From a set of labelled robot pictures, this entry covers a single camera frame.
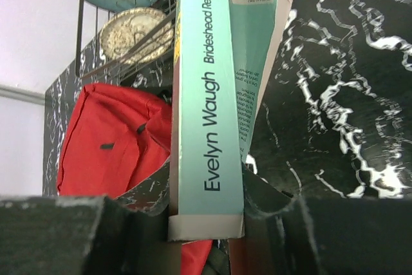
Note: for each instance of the yellow paperback book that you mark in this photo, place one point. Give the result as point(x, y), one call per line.
point(223, 50)

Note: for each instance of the red backpack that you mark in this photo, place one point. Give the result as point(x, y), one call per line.
point(117, 142)

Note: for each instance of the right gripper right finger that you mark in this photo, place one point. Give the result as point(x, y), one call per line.
point(320, 234)

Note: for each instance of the patterned beige plate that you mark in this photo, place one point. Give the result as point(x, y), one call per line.
point(129, 27)

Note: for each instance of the black wire dish rack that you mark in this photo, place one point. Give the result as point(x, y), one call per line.
point(107, 67)

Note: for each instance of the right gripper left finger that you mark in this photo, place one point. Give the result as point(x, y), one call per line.
point(90, 234)

